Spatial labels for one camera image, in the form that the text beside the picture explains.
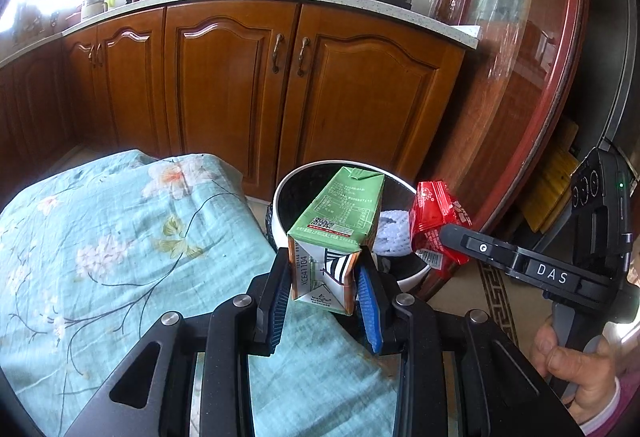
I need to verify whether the patterned floor mat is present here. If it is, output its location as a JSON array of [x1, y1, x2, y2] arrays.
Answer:
[[474, 261, 522, 349]]

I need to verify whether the white foam net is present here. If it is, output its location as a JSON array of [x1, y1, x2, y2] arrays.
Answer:
[[372, 210, 417, 259]]

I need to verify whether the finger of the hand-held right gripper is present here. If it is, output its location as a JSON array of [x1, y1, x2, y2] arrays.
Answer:
[[439, 223, 523, 274]]

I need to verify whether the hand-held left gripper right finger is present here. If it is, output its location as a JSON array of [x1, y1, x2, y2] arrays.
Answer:
[[354, 249, 583, 437]]

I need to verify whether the person's right forearm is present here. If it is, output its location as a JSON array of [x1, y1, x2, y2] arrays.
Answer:
[[580, 367, 640, 437]]

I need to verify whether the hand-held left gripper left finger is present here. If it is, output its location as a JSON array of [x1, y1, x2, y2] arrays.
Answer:
[[65, 249, 293, 437]]

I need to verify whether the wooden cabinet door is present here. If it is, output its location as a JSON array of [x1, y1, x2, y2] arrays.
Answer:
[[294, 2, 467, 218], [164, 2, 302, 190], [96, 7, 169, 160], [61, 24, 119, 150]]

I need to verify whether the white rimmed black trash bin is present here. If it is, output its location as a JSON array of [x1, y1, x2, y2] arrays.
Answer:
[[264, 160, 434, 299]]

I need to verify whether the white kettle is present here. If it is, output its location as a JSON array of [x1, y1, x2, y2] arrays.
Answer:
[[81, 0, 109, 21]]

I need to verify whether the green drink carton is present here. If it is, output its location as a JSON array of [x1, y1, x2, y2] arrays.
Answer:
[[286, 166, 386, 316]]

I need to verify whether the floral printed blanket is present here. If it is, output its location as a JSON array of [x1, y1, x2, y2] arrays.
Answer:
[[0, 150, 401, 437]]

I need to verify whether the round red-rimmed glass tabletop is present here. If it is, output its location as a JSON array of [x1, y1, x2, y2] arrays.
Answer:
[[425, 0, 602, 299]]

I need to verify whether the dark wooden base cabinet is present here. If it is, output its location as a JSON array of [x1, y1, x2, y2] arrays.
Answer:
[[0, 37, 72, 173]]

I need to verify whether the red snack wrapper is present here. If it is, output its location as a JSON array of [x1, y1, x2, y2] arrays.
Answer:
[[407, 180, 474, 268]]

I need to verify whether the person's right hand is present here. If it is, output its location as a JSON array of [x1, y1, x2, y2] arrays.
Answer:
[[530, 316, 622, 424]]

